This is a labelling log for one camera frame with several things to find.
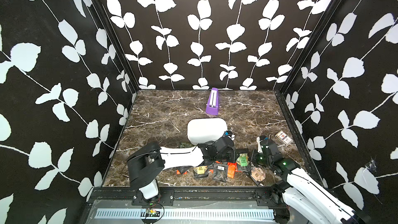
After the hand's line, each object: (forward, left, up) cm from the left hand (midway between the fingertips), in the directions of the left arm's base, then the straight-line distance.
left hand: (240, 154), depth 77 cm
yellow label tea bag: (-5, +20, -11) cm, 23 cm away
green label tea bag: (0, -3, -8) cm, 9 cm away
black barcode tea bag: (-5, +10, -11) cm, 16 cm away
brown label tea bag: (-8, -10, -10) cm, 16 cm away
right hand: (+3, -5, -5) cm, 8 cm away
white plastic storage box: (+19, +18, -6) cm, 27 cm away
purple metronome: (+36, +11, -5) cm, 38 cm away
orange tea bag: (-4, +4, -10) cm, 11 cm away
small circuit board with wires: (-21, +44, -11) cm, 51 cm away
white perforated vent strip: (-23, +27, -11) cm, 37 cm away
